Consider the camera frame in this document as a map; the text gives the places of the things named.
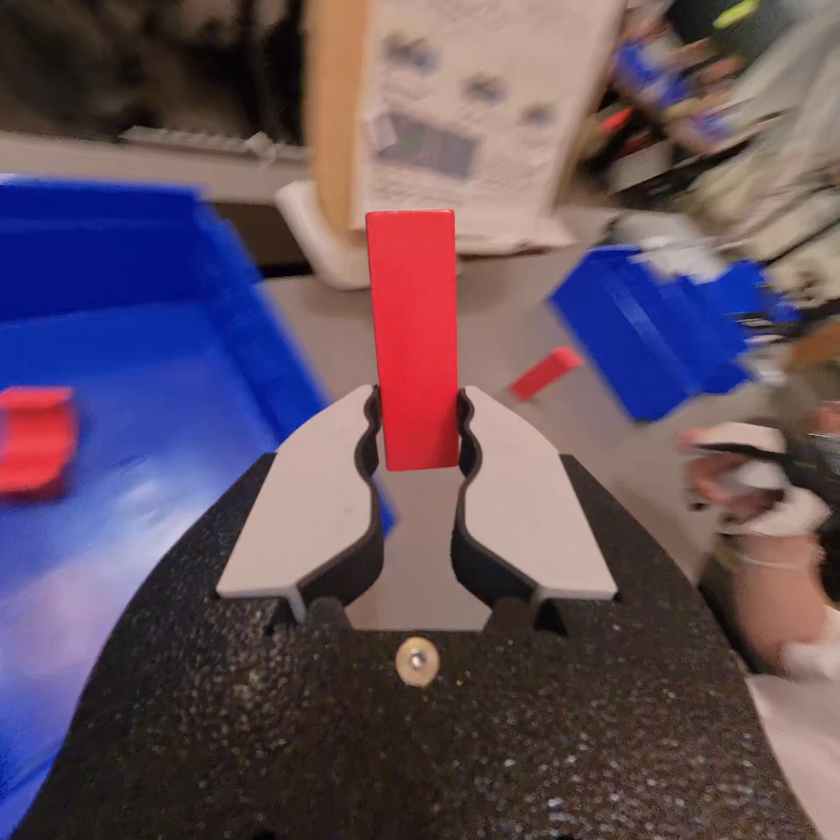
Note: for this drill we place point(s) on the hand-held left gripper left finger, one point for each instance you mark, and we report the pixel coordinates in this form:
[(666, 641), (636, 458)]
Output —
[(302, 518)]

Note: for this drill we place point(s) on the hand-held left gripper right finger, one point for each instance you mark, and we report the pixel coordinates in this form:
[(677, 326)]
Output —
[(538, 518)]

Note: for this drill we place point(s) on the blue plastic bin with tag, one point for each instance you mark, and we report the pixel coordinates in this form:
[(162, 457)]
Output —
[(643, 354)]

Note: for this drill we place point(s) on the red wooden plank block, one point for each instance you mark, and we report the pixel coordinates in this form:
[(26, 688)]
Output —
[(413, 328), (544, 374)]

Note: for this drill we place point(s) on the person's right forearm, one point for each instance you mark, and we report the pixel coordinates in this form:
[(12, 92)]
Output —
[(774, 610)]

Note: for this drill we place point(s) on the person's right hand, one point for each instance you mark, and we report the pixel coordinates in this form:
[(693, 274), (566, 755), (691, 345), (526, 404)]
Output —
[(722, 482)]

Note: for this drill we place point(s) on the red arch block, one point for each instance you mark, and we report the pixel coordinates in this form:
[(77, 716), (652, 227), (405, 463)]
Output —
[(33, 453)]

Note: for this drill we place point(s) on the printed instruction sheet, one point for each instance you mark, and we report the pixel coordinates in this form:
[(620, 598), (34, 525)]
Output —
[(512, 164)]

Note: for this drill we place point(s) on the instruction sheet on stand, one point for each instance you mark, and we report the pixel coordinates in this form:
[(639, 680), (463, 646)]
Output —
[(334, 131)]

